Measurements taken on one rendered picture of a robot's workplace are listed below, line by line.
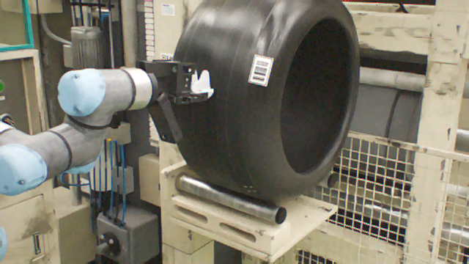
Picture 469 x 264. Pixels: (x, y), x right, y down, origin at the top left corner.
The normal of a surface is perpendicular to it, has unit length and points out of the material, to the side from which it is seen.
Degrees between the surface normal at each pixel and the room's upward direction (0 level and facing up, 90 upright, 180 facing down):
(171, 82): 83
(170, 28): 90
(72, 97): 83
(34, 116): 90
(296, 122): 55
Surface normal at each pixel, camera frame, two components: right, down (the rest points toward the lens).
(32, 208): 0.80, 0.19
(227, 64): -0.54, -0.17
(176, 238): -0.60, 0.24
